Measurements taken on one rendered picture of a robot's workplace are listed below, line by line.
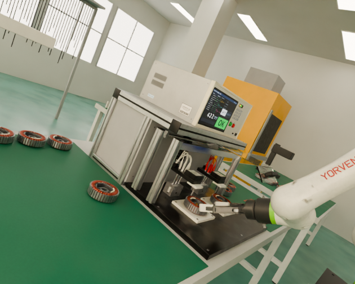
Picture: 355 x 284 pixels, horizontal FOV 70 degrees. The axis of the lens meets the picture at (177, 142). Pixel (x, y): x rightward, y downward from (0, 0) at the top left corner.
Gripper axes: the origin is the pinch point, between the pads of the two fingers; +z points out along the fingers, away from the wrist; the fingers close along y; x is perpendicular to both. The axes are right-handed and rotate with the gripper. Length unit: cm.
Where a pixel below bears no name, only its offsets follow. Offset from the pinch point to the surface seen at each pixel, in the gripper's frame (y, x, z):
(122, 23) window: 364, 458, 481
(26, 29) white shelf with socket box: -69, 54, 22
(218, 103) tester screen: 1.8, 44.9, -4.1
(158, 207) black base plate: -18.6, 0.1, 13.2
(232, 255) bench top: -4.6, -16.9, -11.8
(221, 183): 24.4, 9.1, 6.6
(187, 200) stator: -5.2, 2.2, 7.8
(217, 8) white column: 297, 328, 143
